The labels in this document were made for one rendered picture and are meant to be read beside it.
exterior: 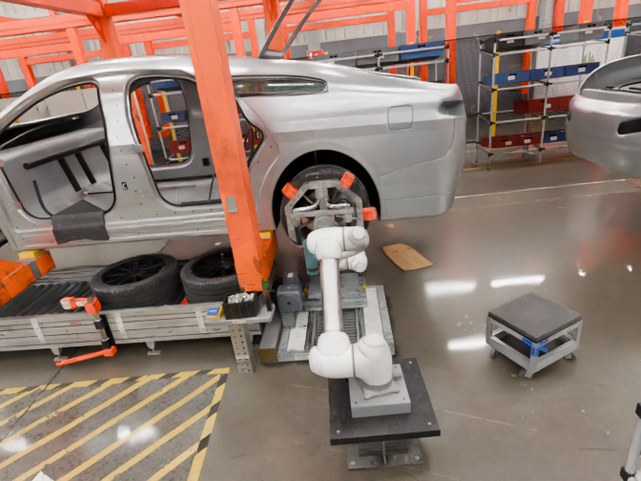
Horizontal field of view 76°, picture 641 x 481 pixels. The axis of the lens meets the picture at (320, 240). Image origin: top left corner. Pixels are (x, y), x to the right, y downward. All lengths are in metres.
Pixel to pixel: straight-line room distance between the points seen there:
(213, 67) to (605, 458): 2.76
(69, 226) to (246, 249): 1.60
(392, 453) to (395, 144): 1.90
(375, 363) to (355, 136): 1.57
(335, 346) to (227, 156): 1.24
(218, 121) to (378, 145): 1.10
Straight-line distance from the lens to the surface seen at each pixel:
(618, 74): 5.43
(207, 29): 2.46
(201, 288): 3.13
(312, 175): 2.91
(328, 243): 2.12
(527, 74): 7.26
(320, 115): 2.90
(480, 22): 12.75
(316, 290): 3.28
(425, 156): 3.00
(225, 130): 2.47
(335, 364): 2.03
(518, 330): 2.69
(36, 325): 3.73
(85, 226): 3.67
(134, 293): 3.37
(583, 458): 2.55
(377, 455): 2.37
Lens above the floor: 1.86
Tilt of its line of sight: 23 degrees down
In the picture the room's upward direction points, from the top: 7 degrees counter-clockwise
